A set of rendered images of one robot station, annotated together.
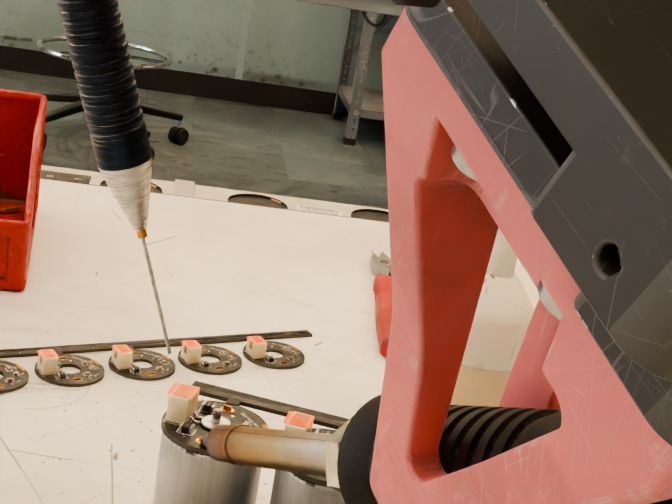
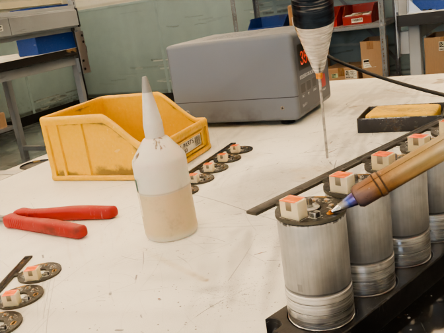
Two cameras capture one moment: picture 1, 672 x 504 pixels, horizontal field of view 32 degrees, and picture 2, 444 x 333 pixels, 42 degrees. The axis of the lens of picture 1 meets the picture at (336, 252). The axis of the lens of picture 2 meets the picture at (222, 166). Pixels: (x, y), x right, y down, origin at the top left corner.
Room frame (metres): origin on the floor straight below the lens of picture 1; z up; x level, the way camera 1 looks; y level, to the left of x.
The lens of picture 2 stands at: (0.14, 0.19, 0.89)
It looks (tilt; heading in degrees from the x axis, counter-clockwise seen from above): 16 degrees down; 309
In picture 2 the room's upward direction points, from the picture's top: 8 degrees counter-clockwise
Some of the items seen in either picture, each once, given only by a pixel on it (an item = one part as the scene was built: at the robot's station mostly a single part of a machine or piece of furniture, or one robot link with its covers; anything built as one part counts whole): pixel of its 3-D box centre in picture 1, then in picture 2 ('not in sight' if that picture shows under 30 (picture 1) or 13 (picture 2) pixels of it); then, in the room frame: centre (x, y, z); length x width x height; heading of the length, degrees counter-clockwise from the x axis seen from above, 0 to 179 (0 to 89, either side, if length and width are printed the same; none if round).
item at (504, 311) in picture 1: (489, 304); (158, 156); (0.39, -0.06, 0.80); 0.03 x 0.03 x 0.10
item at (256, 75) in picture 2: not in sight; (252, 75); (0.54, -0.37, 0.80); 0.15 x 0.12 x 0.10; 10
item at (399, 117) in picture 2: not in sight; (402, 116); (0.35, -0.34, 0.76); 0.07 x 0.05 x 0.02; 12
